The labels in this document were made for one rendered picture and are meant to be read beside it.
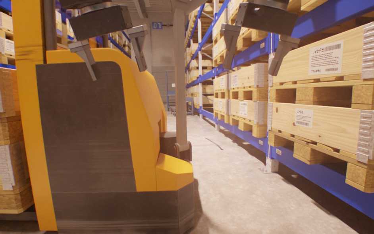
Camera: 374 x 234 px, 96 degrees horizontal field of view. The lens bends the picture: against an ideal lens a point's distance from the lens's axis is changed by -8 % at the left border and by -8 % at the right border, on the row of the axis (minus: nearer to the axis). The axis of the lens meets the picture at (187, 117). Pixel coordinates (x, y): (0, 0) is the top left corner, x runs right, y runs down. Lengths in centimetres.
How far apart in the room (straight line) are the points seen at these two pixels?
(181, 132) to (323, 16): 101
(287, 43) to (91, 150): 81
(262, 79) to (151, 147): 126
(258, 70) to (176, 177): 125
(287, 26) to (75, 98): 78
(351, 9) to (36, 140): 158
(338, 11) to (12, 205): 184
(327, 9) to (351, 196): 96
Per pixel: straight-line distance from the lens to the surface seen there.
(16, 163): 114
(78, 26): 51
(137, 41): 47
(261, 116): 178
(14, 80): 114
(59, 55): 92
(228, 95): 259
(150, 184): 86
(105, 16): 47
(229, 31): 46
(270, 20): 49
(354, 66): 103
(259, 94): 176
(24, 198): 121
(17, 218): 145
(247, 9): 46
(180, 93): 101
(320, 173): 131
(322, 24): 131
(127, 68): 79
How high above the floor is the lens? 69
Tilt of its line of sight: 7 degrees down
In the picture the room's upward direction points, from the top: 1 degrees counter-clockwise
